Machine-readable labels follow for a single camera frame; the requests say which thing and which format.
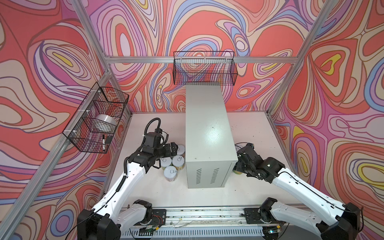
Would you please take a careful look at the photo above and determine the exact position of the green label can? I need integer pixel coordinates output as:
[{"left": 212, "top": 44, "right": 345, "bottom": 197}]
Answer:
[{"left": 233, "top": 167, "right": 242, "bottom": 175}]

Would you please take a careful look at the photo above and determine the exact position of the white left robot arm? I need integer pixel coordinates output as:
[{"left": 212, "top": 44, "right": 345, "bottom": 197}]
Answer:
[{"left": 75, "top": 142, "right": 178, "bottom": 240}]

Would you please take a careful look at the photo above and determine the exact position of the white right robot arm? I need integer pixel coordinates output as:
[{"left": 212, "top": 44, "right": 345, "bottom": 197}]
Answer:
[{"left": 234, "top": 143, "right": 364, "bottom": 240}]

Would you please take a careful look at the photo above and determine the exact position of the left side can back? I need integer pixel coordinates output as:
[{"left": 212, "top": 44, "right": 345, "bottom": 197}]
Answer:
[{"left": 177, "top": 144, "right": 186, "bottom": 157}]

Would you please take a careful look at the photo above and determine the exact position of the left side can middle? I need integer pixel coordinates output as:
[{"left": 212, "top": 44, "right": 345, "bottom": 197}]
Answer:
[{"left": 160, "top": 157, "right": 172, "bottom": 170}]

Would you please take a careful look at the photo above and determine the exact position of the left side can inner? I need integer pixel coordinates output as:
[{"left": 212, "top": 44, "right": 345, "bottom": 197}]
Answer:
[{"left": 172, "top": 155, "right": 185, "bottom": 171}]

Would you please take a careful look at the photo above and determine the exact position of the left side can front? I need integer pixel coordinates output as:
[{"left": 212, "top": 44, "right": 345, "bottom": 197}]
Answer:
[{"left": 164, "top": 166, "right": 178, "bottom": 182}]

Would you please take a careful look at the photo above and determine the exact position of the grey metal cabinet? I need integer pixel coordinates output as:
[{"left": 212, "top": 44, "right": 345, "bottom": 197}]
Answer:
[{"left": 186, "top": 85, "right": 238, "bottom": 189}]

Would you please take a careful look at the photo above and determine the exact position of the silver tape roll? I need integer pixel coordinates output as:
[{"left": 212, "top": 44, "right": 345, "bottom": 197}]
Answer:
[{"left": 96, "top": 114, "right": 117, "bottom": 128}]

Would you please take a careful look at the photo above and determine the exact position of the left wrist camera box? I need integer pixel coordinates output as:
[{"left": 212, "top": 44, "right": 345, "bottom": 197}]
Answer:
[{"left": 144, "top": 132, "right": 163, "bottom": 149}]

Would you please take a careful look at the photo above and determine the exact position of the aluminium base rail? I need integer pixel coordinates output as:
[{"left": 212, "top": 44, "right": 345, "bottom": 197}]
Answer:
[{"left": 119, "top": 205, "right": 301, "bottom": 240}]

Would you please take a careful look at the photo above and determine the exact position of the black wire basket left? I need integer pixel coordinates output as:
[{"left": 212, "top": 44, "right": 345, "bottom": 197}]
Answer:
[{"left": 63, "top": 83, "right": 130, "bottom": 154}]

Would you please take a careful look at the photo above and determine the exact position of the black wire basket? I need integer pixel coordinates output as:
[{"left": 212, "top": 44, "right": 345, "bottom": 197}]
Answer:
[
  {"left": 173, "top": 50, "right": 238, "bottom": 86},
  {"left": 63, "top": 83, "right": 130, "bottom": 154}
]

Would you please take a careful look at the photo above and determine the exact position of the black wire basket back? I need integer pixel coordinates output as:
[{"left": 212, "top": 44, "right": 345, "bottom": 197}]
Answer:
[{"left": 173, "top": 50, "right": 238, "bottom": 86}]

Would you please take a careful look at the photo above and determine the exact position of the aluminium frame crossbar back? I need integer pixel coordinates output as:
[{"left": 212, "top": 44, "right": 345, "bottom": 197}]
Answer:
[{"left": 107, "top": 56, "right": 299, "bottom": 64}]

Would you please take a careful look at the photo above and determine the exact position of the aluminium frame post left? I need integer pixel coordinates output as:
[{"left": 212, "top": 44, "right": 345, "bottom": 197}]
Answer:
[{"left": 70, "top": 0, "right": 133, "bottom": 116}]

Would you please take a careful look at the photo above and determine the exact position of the aluminium frame post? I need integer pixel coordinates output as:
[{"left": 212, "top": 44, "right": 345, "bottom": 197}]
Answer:
[
  {"left": 70, "top": 0, "right": 133, "bottom": 116},
  {"left": 266, "top": 1, "right": 338, "bottom": 117}
]

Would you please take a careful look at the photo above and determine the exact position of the aluminium frame post right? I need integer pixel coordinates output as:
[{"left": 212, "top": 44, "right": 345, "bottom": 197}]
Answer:
[{"left": 266, "top": 1, "right": 338, "bottom": 117}]

